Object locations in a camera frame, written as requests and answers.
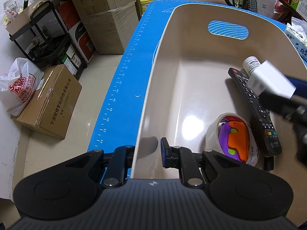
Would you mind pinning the black marker pen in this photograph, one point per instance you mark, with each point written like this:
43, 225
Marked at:
268, 163

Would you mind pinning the beige plastic storage bin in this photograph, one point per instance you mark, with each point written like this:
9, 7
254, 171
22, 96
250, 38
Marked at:
178, 180

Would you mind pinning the white medicine bottle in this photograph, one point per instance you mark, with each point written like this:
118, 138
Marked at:
250, 64

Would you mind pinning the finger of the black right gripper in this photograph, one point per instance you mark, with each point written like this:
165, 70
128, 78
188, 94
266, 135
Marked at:
292, 111
301, 86

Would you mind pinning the white packing tape roll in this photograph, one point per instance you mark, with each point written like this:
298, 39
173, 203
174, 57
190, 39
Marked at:
212, 142

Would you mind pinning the white tissue pack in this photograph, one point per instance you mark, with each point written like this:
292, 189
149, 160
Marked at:
296, 32

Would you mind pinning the purple orange toy knife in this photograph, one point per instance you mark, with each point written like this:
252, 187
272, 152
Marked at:
234, 140

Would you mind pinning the green white carton box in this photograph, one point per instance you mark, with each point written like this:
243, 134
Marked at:
300, 6

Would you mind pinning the brown cardboard box on floor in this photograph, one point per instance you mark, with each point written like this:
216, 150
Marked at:
50, 109

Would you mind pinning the black tv remote control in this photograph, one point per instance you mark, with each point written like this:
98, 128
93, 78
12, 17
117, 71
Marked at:
261, 125

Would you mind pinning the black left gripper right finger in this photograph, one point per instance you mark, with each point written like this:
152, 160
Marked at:
239, 190

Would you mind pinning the white red plastic bag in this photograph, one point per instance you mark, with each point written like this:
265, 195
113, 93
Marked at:
19, 85

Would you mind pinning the large stacked cardboard box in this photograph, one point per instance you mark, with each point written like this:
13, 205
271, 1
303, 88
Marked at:
109, 23

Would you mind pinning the black metal shelf rack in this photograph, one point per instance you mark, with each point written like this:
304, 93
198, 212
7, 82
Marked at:
46, 42

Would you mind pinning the blue silicone baking mat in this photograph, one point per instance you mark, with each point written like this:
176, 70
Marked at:
127, 81

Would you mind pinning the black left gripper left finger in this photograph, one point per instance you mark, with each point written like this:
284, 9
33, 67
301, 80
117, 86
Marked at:
73, 186

